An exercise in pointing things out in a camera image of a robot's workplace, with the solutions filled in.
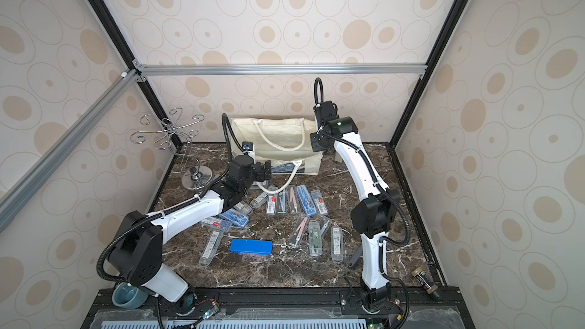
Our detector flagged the green compass clear case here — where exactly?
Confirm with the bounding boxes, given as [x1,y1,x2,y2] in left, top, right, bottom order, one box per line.
[308,219,322,257]

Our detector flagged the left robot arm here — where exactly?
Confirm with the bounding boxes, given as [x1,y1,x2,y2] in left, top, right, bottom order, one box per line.
[96,142,271,315]

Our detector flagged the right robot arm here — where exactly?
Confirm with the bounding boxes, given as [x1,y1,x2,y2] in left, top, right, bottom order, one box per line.
[310,78,411,312]

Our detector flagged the blue compass case left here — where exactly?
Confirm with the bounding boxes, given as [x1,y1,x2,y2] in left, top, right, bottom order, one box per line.
[219,210,249,228]

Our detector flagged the cream canvas tote bag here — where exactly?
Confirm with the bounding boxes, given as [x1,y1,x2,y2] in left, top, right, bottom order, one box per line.
[231,118,322,175]

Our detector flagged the blue compass clear case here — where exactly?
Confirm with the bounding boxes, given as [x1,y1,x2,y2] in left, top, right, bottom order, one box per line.
[296,184,317,217]

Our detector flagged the blue compass case flat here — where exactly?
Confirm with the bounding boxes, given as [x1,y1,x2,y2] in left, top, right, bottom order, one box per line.
[230,239,274,255]

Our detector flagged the pink compass clear case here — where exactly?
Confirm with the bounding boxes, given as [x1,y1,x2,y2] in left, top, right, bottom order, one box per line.
[289,216,310,248]

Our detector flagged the clear compass case right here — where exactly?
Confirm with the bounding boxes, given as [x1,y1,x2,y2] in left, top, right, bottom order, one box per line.
[331,226,345,264]

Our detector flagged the red label clear case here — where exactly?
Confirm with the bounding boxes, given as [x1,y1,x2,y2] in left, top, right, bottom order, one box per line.
[310,190,328,216]

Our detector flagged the silver aluminium crossbar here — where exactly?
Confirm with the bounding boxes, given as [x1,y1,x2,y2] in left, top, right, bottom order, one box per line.
[138,62,427,76]

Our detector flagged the small brown glass bottle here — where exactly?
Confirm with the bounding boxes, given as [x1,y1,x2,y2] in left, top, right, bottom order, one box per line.
[411,267,442,302]

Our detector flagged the chrome wire cup rack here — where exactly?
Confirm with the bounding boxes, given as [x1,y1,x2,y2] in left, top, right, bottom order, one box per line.
[129,108,213,193]

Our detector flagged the silver aluminium left rail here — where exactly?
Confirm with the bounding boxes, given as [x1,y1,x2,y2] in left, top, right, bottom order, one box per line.
[1,69,138,230]

